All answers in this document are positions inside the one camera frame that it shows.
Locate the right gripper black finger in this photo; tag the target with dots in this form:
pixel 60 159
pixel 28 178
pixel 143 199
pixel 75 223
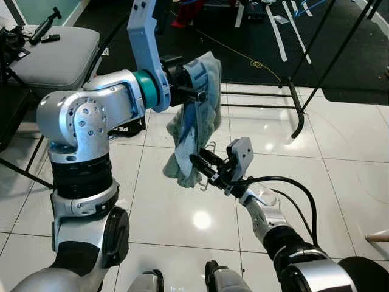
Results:
pixel 213 157
pixel 203 164

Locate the grey green lettered garment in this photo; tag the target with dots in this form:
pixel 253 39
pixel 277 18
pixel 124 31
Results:
pixel 203 115

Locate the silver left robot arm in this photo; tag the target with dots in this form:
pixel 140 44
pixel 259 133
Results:
pixel 91 115

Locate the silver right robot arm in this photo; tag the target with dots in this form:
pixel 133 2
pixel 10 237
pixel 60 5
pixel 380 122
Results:
pixel 285 243

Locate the red garment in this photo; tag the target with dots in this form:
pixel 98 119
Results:
pixel 180 13

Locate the black garment white Petronas print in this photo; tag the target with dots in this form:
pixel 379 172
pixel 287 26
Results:
pixel 124 129

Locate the black metal clothes rack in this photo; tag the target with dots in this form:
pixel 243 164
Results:
pixel 298 109

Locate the white tape strip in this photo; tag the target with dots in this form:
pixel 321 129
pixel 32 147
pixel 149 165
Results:
pixel 296 33
pixel 276 33

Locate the grey upholstered ottoman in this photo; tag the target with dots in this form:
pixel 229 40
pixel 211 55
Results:
pixel 55 58

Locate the light wooden stick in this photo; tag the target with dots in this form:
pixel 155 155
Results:
pixel 377 235

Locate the black and green equipment pile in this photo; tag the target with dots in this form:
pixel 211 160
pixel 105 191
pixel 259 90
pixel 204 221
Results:
pixel 12 45

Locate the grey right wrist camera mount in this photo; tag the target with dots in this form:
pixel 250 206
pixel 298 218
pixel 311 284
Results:
pixel 241 155

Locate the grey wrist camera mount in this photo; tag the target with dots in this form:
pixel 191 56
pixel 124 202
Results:
pixel 241 155
pixel 143 36

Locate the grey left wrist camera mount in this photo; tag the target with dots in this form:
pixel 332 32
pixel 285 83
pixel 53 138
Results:
pixel 143 36

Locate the black camera gimbal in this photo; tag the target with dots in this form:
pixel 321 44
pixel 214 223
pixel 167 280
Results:
pixel 45 27

